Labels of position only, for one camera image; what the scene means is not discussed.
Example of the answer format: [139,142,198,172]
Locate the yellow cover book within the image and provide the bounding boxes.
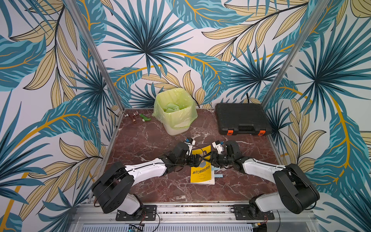
[190,145,215,185]

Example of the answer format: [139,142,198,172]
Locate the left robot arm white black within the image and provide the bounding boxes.
[91,142,203,215]

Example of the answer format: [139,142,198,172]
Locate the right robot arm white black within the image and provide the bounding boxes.
[206,141,320,214]

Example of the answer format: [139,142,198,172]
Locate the black plastic tool case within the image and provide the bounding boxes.
[215,103,272,136]

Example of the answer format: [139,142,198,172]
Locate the white bin green bag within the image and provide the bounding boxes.
[152,88,198,136]

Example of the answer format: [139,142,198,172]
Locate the green small bottle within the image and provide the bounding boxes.
[139,114,152,122]

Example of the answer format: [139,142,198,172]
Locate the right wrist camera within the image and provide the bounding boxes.
[212,141,225,155]

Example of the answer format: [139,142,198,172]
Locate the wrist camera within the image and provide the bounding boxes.
[185,137,196,156]
[212,141,225,155]

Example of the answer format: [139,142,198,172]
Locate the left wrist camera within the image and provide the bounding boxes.
[185,137,196,156]

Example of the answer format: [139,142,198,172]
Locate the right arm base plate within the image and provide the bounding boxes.
[231,205,275,221]

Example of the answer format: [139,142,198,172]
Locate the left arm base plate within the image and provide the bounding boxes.
[116,205,157,221]

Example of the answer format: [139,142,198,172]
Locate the aluminium front rail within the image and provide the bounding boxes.
[68,201,321,232]

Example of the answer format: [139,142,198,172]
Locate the right aluminium frame post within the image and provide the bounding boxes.
[261,0,329,110]

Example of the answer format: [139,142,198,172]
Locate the aluminium frame post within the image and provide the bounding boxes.
[65,0,125,113]
[261,0,329,110]

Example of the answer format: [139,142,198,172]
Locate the left aluminium frame post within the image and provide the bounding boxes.
[65,0,125,113]

